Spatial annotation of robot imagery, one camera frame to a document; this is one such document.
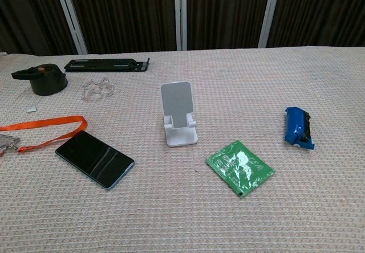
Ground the clear badge holder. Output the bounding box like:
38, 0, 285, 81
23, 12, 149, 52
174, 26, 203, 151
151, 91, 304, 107
0, 134, 21, 157

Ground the beige woven tablecloth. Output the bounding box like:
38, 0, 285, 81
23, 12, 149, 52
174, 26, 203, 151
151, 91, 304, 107
0, 46, 365, 253

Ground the clear plastic clip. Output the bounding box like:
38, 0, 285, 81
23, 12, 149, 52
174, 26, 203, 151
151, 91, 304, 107
81, 77, 116, 104

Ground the black smartphone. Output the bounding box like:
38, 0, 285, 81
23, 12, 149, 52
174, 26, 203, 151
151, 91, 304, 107
54, 130, 135, 190

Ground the dark green bottle lid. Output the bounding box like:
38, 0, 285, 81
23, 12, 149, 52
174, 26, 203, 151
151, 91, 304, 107
11, 63, 68, 96

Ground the white phone stand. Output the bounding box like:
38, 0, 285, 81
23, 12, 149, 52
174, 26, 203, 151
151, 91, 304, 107
160, 81, 198, 148

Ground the black flat bracket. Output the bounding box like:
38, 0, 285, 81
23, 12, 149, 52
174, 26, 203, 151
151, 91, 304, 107
63, 58, 151, 74

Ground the green foil packet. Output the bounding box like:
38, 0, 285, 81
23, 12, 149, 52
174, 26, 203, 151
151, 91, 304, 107
205, 140, 275, 199

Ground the orange lanyard strap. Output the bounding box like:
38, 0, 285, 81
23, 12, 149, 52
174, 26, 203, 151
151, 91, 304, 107
0, 115, 88, 154

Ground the blue snack packet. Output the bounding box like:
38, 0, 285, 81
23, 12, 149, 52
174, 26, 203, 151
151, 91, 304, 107
284, 107, 317, 151

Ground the white frame post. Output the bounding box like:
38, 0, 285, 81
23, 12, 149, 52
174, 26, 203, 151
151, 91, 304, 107
173, 0, 188, 51
258, 0, 282, 48
52, 0, 88, 55

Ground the dark brown curtain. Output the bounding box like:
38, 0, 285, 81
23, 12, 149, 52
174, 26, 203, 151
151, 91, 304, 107
0, 0, 365, 56

